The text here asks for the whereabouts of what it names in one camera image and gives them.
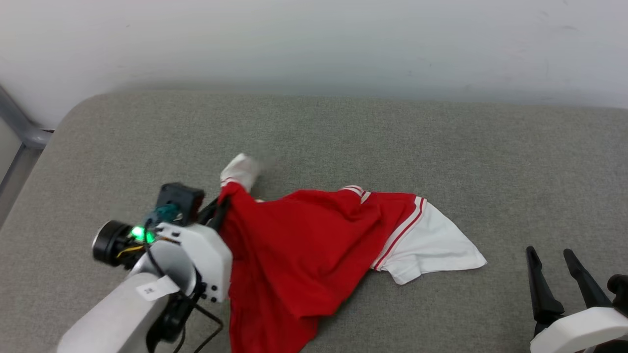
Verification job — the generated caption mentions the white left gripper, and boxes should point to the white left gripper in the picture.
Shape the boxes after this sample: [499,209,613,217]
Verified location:
[130,196,234,303]

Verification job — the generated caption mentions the red and white shirt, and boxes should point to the red and white shirt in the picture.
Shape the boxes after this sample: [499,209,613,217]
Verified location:
[218,153,488,353]

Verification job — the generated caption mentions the grey metal frame tube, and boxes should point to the grey metal frame tube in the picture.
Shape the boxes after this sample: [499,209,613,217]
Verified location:
[0,85,53,226]

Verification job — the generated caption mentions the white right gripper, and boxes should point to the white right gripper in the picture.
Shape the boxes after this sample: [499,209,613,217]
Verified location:
[525,246,628,353]

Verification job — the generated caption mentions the white paper label tag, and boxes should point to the white paper label tag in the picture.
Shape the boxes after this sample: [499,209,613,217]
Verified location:
[136,275,181,301]

